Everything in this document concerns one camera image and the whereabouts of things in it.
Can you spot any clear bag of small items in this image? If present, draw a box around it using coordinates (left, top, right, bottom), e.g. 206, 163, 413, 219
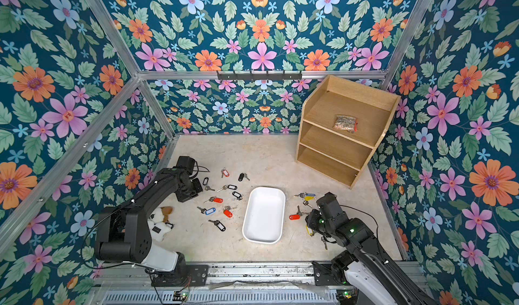
332, 115, 358, 133

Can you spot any plush dog toy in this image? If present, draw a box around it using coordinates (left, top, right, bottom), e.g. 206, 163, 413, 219
147, 206, 174, 242

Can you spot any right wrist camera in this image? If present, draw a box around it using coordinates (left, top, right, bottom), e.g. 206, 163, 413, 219
316, 192, 349, 224

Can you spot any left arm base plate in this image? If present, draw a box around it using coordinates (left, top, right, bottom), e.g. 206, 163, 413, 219
151, 264, 209, 287

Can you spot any black wall hook rail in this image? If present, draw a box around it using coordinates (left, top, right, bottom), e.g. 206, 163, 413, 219
216, 71, 303, 82

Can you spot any yellow frame tag key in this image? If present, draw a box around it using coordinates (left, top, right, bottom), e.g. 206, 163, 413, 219
305, 225, 315, 237

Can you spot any wooden shelf unit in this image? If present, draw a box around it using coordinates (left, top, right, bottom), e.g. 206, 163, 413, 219
296, 75, 401, 187

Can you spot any red tag key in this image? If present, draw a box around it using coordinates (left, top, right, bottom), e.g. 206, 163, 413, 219
206, 196, 224, 204

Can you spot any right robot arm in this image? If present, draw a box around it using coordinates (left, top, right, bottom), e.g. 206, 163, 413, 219
305, 192, 437, 304

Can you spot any blue white label tag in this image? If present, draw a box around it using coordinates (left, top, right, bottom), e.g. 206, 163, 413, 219
295, 192, 316, 200

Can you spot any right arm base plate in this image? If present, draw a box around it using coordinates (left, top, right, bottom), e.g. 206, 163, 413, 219
312, 261, 362, 286

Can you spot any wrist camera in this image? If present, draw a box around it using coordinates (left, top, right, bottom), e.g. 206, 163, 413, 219
316, 192, 349, 224
176, 156, 197, 178

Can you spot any red white label tag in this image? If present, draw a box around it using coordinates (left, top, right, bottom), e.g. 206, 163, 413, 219
221, 168, 230, 177

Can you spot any aluminium front rail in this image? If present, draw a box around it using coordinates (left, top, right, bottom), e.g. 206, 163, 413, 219
94, 262, 338, 289

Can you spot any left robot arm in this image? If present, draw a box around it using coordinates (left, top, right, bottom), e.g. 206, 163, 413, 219
95, 156, 202, 273

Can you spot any white plastic storage box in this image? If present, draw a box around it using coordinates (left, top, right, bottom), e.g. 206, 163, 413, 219
242, 187, 287, 244

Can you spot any black frame tag key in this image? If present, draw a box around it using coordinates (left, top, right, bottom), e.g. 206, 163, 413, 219
209, 220, 227, 232

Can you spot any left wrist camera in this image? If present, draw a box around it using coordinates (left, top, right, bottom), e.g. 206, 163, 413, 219
176, 156, 197, 178

